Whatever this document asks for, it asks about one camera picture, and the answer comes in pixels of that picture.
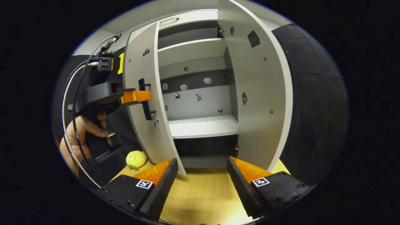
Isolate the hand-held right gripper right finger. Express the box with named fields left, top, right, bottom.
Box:
left=227, top=156, right=313, bottom=219

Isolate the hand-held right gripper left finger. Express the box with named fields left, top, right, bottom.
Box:
left=97, top=158, right=179, bottom=221

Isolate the black door handle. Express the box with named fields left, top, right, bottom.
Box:
left=138, top=78, right=157, bottom=121

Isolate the grey cabinet door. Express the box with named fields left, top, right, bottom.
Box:
left=122, top=21, right=187, bottom=176
left=217, top=0, right=293, bottom=172

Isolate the grey cabinet shelf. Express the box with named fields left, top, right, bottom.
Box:
left=157, top=38, right=228, bottom=68
left=168, top=114, right=239, bottom=139

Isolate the grey cabinet top drawer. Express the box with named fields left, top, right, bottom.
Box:
left=158, top=9, right=218, bottom=30

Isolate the yellow plush toy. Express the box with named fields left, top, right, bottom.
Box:
left=126, top=150, right=148, bottom=171

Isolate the white cable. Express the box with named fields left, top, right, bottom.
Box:
left=62, top=62, right=101, bottom=189

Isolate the black curved drawer handle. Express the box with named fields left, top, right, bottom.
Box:
left=159, top=17, right=180, bottom=26

